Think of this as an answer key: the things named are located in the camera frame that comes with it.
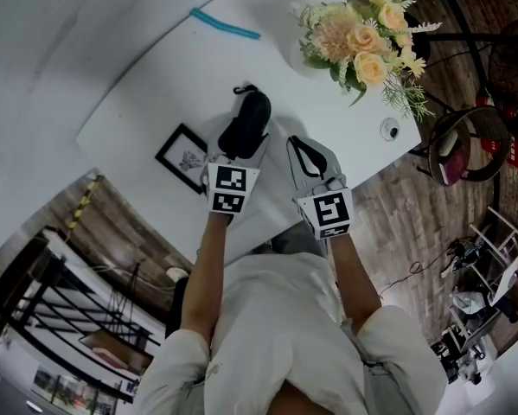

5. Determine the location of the black metal shelf rack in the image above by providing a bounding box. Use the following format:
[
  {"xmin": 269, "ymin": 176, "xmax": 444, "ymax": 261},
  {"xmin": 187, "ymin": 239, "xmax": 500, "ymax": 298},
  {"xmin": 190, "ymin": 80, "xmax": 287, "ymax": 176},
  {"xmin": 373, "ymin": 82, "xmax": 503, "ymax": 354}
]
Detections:
[{"xmin": 0, "ymin": 234, "xmax": 163, "ymax": 382}]

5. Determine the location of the yellow black striped tape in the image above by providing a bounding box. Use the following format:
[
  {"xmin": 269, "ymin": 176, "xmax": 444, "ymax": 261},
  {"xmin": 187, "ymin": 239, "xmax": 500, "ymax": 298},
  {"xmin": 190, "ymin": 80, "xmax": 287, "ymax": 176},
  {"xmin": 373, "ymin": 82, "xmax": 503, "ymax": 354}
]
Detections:
[{"xmin": 66, "ymin": 178, "xmax": 103, "ymax": 232}]

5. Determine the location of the white table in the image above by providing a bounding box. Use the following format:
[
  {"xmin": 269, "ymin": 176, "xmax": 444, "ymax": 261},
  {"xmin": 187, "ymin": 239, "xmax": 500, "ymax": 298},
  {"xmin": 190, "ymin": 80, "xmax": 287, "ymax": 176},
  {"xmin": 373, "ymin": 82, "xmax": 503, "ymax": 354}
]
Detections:
[{"xmin": 75, "ymin": 0, "xmax": 423, "ymax": 267}]

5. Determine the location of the black zippered case item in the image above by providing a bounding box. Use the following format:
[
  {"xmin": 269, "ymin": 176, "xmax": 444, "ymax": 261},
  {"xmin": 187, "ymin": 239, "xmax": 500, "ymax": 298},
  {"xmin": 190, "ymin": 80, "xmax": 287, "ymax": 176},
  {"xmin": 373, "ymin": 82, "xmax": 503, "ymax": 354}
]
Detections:
[{"xmin": 232, "ymin": 84, "xmax": 272, "ymax": 157}]

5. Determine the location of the round white table grommet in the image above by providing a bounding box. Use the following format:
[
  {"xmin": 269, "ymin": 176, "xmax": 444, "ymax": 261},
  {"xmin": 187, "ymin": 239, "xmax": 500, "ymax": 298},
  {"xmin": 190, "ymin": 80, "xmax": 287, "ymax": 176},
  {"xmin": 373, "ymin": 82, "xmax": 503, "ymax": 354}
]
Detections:
[{"xmin": 379, "ymin": 117, "xmax": 402, "ymax": 142}]

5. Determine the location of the brown wicker chair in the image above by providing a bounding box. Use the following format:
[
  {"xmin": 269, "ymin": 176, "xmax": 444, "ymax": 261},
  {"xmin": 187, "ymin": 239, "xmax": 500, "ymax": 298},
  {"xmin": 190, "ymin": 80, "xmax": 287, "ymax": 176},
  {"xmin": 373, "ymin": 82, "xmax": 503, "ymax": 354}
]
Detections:
[{"xmin": 426, "ymin": 105, "xmax": 513, "ymax": 186}]

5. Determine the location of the black tripod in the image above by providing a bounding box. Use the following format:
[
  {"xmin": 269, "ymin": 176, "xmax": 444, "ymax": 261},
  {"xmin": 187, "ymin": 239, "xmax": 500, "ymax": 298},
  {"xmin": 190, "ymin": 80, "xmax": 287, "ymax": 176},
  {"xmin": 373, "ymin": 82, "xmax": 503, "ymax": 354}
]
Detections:
[{"xmin": 106, "ymin": 260, "xmax": 144, "ymax": 322}]

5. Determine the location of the black picture frame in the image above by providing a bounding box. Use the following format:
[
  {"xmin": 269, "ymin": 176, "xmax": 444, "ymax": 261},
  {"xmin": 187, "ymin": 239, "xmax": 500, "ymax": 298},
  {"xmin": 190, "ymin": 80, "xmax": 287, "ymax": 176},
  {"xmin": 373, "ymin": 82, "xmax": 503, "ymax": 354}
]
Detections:
[{"xmin": 154, "ymin": 122, "xmax": 210, "ymax": 196}]

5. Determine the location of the person's right forearm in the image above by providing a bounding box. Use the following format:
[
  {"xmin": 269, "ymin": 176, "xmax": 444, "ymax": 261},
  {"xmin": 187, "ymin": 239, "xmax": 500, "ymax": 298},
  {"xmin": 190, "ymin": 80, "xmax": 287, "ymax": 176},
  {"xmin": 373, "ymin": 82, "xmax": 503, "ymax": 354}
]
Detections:
[{"xmin": 326, "ymin": 231, "xmax": 383, "ymax": 332}]

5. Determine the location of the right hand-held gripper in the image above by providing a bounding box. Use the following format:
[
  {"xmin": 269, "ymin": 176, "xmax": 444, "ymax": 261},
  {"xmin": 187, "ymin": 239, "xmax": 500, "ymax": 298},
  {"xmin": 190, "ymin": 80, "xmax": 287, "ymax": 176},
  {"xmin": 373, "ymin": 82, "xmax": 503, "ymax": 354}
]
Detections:
[{"xmin": 285, "ymin": 135, "xmax": 355, "ymax": 241}]

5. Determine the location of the white metal rack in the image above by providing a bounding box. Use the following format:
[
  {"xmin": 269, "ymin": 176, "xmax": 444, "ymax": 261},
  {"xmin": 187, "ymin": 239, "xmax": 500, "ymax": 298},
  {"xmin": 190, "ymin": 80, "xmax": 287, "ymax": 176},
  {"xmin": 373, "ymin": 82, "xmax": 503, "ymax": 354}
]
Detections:
[{"xmin": 431, "ymin": 205, "xmax": 518, "ymax": 386}]

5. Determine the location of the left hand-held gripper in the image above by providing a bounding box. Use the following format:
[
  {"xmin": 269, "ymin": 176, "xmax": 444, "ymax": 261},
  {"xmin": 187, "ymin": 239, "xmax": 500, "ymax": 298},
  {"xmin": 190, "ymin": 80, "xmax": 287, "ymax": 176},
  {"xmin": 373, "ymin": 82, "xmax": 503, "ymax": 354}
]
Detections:
[{"xmin": 200, "ymin": 118, "xmax": 271, "ymax": 227}]

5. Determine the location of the person's left forearm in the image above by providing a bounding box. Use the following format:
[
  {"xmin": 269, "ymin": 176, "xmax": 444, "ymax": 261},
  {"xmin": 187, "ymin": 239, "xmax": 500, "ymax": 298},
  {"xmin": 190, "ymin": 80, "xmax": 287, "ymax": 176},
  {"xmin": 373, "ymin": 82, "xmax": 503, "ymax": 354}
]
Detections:
[{"xmin": 178, "ymin": 212, "xmax": 236, "ymax": 341}]

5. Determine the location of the teal coiled cord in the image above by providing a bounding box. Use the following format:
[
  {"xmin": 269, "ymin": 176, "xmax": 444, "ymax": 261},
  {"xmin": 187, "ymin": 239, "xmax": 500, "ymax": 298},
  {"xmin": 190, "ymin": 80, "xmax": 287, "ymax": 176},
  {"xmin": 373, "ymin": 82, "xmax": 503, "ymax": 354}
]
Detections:
[{"xmin": 189, "ymin": 7, "xmax": 262, "ymax": 41}]

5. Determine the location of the black floor cable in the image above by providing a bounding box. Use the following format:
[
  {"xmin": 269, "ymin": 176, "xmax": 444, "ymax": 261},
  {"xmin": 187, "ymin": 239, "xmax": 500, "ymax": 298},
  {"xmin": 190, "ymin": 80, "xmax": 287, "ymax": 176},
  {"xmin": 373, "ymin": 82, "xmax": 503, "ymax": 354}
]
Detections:
[{"xmin": 377, "ymin": 248, "xmax": 458, "ymax": 298}]

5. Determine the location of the black metal chair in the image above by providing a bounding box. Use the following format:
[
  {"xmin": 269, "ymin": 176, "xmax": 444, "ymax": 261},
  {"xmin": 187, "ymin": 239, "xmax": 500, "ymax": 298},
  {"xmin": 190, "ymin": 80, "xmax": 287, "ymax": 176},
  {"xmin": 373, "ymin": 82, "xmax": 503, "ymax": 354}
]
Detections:
[{"xmin": 407, "ymin": 17, "xmax": 518, "ymax": 116}]

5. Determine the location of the person's white shirt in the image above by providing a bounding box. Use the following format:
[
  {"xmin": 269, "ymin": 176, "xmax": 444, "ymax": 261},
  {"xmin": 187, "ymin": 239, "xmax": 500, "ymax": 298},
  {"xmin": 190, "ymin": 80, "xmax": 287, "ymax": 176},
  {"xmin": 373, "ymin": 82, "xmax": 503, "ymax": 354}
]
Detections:
[{"xmin": 132, "ymin": 251, "xmax": 448, "ymax": 415}]

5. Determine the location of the yellow artificial flower bouquet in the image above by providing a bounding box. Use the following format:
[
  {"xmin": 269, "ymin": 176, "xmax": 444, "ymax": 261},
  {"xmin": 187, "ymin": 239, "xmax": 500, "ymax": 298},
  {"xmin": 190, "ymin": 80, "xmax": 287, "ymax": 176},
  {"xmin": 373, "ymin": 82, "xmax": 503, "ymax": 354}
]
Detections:
[{"xmin": 290, "ymin": 0, "xmax": 444, "ymax": 123}]

